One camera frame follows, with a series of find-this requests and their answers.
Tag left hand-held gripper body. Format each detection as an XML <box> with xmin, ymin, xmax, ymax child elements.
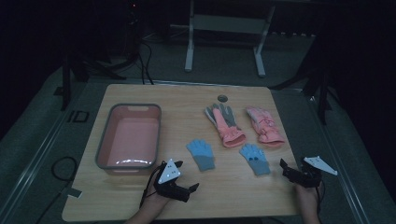
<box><xmin>153</xmin><ymin>159</ymin><xmax>191</xmax><ymax>203</ymax></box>

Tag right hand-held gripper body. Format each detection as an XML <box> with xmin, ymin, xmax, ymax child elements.
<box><xmin>289</xmin><ymin>156</ymin><xmax>339</xmax><ymax>189</ymax></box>

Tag plain blue knit glove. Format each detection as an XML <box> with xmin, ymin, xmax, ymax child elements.
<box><xmin>186</xmin><ymin>138</ymin><xmax>217</xmax><ymax>173</ymax></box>

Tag blue knit glove dark dots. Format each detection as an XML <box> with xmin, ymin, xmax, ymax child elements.
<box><xmin>238</xmin><ymin>143</ymin><xmax>272</xmax><ymax>177</ymax></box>

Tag pink padded ski glove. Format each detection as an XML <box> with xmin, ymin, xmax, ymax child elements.
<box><xmin>246</xmin><ymin>105</ymin><xmax>286</xmax><ymax>147</ymax></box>

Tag pink plastic basin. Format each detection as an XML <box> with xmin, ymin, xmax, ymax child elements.
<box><xmin>95</xmin><ymin>103</ymin><xmax>163</xmax><ymax>175</ymax></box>

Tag pink glove with grey palm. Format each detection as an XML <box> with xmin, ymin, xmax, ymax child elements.
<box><xmin>204</xmin><ymin>103</ymin><xmax>247</xmax><ymax>148</ymax></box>

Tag person's right hand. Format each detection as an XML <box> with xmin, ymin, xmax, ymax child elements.
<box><xmin>293</xmin><ymin>183</ymin><xmax>321</xmax><ymax>216</ymax></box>

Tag person's left hand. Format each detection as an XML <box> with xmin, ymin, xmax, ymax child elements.
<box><xmin>141</xmin><ymin>183</ymin><xmax>172</xmax><ymax>217</ymax></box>

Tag black metal stand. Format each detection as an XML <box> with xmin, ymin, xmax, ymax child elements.
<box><xmin>52</xmin><ymin>52</ymin><xmax>127</xmax><ymax>112</ymax></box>
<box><xmin>269</xmin><ymin>36</ymin><xmax>333</xmax><ymax>126</ymax></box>

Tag grey tape piece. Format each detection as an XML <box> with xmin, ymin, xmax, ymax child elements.
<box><xmin>60</xmin><ymin>187</ymin><xmax>83</xmax><ymax>200</ymax></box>

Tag black hanging cables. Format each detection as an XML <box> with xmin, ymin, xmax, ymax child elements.
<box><xmin>125</xmin><ymin>0</ymin><xmax>155</xmax><ymax>86</ymax></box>

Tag black looped floor cable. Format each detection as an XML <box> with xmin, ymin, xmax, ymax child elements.
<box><xmin>35</xmin><ymin>156</ymin><xmax>78</xmax><ymax>224</ymax></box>

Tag white metal desk frame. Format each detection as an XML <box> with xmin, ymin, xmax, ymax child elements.
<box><xmin>184</xmin><ymin>0</ymin><xmax>276</xmax><ymax>78</ymax></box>

